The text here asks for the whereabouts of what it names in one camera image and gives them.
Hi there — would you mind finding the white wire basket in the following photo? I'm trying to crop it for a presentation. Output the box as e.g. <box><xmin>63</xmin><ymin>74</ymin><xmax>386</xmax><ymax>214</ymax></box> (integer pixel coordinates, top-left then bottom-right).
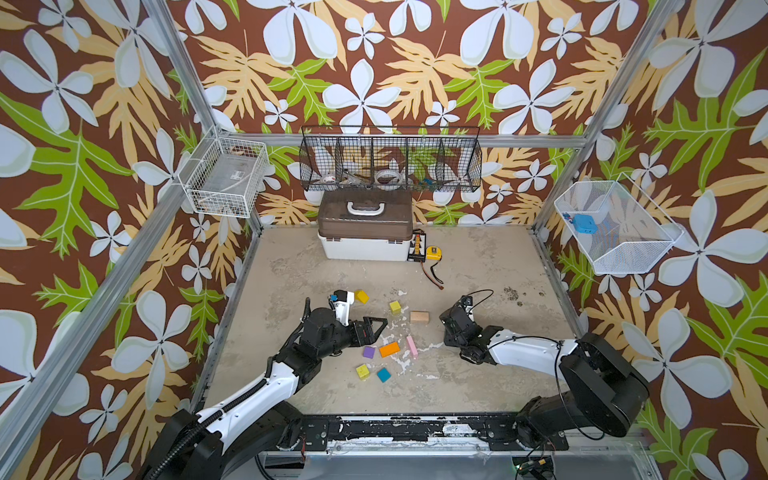
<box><xmin>554</xmin><ymin>179</ymin><xmax>683</xmax><ymax>276</ymax></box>
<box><xmin>179</xmin><ymin>136</ymin><xmax>270</xmax><ymax>218</ymax></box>

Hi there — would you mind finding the white wire basket right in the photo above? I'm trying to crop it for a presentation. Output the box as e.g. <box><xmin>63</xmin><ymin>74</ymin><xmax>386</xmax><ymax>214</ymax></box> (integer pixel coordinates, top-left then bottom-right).
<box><xmin>554</xmin><ymin>179</ymin><xmax>683</xmax><ymax>276</ymax></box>

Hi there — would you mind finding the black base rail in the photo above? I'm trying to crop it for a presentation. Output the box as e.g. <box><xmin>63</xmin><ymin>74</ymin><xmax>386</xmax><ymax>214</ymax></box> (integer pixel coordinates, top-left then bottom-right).
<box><xmin>298</xmin><ymin>413</ymin><xmax>569</xmax><ymax>452</ymax></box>

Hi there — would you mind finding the lime cube block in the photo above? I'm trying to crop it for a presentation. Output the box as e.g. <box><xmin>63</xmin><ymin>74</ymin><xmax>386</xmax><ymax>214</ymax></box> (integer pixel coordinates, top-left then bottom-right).
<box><xmin>389</xmin><ymin>301</ymin><xmax>403</xmax><ymax>315</ymax></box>
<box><xmin>356</xmin><ymin>364</ymin><xmax>370</xmax><ymax>380</ymax></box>

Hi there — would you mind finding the pink rectangular wood block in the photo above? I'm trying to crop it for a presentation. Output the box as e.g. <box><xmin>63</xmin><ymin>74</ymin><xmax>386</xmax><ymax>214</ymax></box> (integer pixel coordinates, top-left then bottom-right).
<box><xmin>406</xmin><ymin>335</ymin><xmax>419</xmax><ymax>359</ymax></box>

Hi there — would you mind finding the aluminium frame post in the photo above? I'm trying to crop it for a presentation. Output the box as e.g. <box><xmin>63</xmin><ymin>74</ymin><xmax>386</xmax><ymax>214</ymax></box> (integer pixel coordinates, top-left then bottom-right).
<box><xmin>531</xmin><ymin>0</ymin><xmax>684</xmax><ymax>234</ymax></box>

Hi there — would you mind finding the red black power cable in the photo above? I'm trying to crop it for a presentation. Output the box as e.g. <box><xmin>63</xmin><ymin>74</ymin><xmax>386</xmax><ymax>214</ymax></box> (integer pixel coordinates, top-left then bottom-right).
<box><xmin>419</xmin><ymin>261</ymin><xmax>446</xmax><ymax>290</ymax></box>

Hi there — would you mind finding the blue small device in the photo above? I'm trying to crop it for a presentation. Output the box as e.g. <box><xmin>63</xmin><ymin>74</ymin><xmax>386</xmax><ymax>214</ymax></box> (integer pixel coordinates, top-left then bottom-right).
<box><xmin>571</xmin><ymin>214</ymin><xmax>598</xmax><ymax>235</ymax></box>

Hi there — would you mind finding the yellow tape measure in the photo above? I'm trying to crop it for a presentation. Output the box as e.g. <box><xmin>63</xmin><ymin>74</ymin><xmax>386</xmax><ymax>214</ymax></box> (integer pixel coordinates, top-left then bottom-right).
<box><xmin>425</xmin><ymin>245</ymin><xmax>443</xmax><ymax>262</ymax></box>

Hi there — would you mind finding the orange rectangular wood block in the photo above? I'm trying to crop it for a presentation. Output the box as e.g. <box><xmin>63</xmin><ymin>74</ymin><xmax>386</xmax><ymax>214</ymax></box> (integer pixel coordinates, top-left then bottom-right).
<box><xmin>378</xmin><ymin>342</ymin><xmax>401</xmax><ymax>358</ymax></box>

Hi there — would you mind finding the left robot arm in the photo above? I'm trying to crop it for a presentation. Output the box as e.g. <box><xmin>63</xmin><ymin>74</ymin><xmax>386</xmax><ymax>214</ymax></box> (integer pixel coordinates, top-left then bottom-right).
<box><xmin>137</xmin><ymin>303</ymin><xmax>388</xmax><ymax>479</ymax></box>

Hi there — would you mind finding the teal cube wood block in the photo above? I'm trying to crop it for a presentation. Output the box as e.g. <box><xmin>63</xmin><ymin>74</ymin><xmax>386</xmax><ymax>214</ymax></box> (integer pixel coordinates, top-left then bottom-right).
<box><xmin>377</xmin><ymin>368</ymin><xmax>391</xmax><ymax>383</ymax></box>

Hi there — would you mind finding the white wire basket left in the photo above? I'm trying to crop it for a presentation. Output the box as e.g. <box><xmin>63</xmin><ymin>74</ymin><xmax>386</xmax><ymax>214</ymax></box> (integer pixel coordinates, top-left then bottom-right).
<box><xmin>179</xmin><ymin>136</ymin><xmax>270</xmax><ymax>218</ymax></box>

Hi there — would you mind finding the lime cube block front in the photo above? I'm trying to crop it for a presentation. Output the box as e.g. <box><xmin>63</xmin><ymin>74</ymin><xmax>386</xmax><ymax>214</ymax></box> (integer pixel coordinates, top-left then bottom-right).
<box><xmin>356</xmin><ymin>364</ymin><xmax>370</xmax><ymax>380</ymax></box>

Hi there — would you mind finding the lime cube block middle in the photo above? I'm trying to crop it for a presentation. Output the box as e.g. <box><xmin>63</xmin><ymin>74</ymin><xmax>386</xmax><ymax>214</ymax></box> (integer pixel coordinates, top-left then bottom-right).
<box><xmin>389</xmin><ymin>301</ymin><xmax>403</xmax><ymax>315</ymax></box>

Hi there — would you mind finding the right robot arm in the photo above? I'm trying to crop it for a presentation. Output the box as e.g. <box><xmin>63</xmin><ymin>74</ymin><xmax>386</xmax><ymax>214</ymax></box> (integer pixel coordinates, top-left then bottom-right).
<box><xmin>440</xmin><ymin>295</ymin><xmax>650</xmax><ymax>448</ymax></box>

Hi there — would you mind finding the white storage box brown lid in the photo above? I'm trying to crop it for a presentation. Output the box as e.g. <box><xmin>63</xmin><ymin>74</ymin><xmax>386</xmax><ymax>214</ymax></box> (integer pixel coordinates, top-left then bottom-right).
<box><xmin>317</xmin><ymin>188</ymin><xmax>414</xmax><ymax>262</ymax></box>

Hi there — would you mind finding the black wire wall basket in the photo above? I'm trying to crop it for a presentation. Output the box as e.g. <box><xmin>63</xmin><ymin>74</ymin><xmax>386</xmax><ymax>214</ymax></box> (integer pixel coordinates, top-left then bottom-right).
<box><xmin>298</xmin><ymin>125</ymin><xmax>483</xmax><ymax>192</ymax></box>

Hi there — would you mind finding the yellow triangular wood block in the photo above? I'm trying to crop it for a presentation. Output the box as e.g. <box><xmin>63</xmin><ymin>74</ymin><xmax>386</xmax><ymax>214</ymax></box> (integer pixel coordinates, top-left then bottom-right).
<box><xmin>354</xmin><ymin>290</ymin><xmax>369</xmax><ymax>304</ymax></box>

